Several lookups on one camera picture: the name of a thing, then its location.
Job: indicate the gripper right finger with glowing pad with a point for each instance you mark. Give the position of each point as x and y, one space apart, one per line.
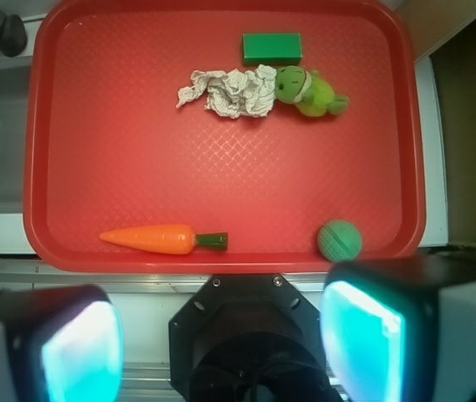
402 329

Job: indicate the orange toy carrot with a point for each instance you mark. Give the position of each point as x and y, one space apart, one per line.
168 239

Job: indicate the black octagonal mount plate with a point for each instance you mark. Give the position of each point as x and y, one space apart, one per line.
248 338

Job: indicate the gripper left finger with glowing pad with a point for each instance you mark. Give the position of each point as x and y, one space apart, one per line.
60 344

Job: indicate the green plush animal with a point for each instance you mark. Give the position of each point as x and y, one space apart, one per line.
308 92

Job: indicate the red plastic tray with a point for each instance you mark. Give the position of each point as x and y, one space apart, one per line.
107 149

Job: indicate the crumpled white paper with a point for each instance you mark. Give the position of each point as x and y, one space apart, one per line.
233 94

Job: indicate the green rectangular block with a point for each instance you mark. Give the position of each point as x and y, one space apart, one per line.
271 48

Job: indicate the green textured ball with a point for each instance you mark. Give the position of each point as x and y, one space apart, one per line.
339 240

